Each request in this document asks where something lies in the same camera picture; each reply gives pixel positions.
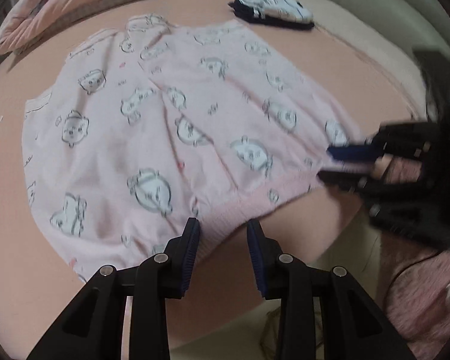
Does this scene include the pink cartoon print pajama pants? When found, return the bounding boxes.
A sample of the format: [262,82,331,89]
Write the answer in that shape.
[22,14,361,281]

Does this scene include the folded white navy clothes stack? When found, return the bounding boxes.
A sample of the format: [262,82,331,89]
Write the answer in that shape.
[228,0,314,31]

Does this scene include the pink fluffy blanket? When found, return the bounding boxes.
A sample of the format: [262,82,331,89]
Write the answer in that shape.
[376,232,450,359]

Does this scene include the beige upholstered headboard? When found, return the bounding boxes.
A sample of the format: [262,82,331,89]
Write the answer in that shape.
[247,0,450,61]

